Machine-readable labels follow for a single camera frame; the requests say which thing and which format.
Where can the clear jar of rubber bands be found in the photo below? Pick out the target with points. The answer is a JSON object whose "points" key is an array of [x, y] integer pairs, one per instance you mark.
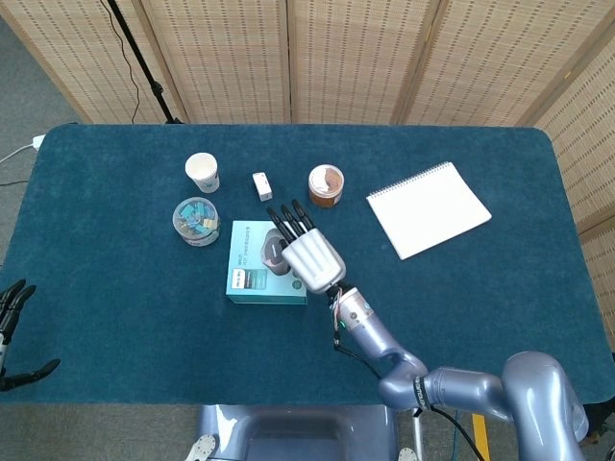
{"points": [[326, 185]]}

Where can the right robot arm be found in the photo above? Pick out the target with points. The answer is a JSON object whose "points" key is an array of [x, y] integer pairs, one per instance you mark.
{"points": [[461, 384]]}

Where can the white metal table leg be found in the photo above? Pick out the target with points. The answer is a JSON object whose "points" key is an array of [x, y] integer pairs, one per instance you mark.
{"points": [[419, 437]]}

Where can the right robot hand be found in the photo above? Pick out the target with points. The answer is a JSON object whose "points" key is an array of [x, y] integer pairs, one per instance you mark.
{"points": [[312, 259]]}

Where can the teal speaker product box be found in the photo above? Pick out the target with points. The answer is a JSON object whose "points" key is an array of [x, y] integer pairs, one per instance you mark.
{"points": [[245, 288]]}

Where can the blue table mat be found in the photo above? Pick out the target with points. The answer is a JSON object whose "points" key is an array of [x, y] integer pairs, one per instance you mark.
{"points": [[144, 336]]}

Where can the black tripod stand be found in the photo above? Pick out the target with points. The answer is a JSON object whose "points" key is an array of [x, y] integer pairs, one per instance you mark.
{"points": [[144, 67]]}

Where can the clear jar of binder clips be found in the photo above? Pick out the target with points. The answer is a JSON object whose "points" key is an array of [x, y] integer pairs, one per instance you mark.
{"points": [[196, 222]]}

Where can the small white box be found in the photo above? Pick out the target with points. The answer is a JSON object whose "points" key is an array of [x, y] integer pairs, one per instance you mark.
{"points": [[262, 186]]}

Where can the white paper cup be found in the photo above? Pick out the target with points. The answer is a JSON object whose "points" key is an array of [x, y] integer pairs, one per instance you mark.
{"points": [[203, 170]]}

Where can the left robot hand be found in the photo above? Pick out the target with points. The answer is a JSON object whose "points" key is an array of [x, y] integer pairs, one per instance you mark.
{"points": [[12, 307]]}

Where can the white spiral notebook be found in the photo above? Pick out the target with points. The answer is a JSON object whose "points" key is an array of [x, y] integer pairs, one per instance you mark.
{"points": [[427, 211]]}

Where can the blue-grey robot torso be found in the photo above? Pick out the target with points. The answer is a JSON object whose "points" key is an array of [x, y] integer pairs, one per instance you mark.
{"points": [[298, 432]]}

